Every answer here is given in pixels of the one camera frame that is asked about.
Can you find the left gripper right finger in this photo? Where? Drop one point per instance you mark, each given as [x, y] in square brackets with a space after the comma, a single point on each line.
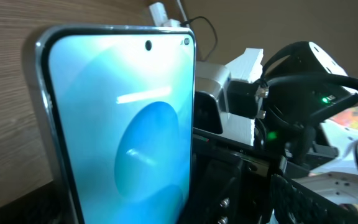
[294, 203]

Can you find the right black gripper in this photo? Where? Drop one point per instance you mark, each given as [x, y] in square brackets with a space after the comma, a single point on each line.
[230, 181]

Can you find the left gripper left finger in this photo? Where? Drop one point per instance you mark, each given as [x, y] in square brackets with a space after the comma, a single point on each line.
[41, 206]

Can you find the blue screen Galaxy smartphone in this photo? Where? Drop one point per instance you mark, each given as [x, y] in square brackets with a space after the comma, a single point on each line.
[119, 106]

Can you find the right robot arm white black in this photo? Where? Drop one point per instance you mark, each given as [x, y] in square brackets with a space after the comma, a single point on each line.
[264, 149]

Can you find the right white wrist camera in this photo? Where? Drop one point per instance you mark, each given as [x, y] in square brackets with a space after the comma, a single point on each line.
[212, 104]

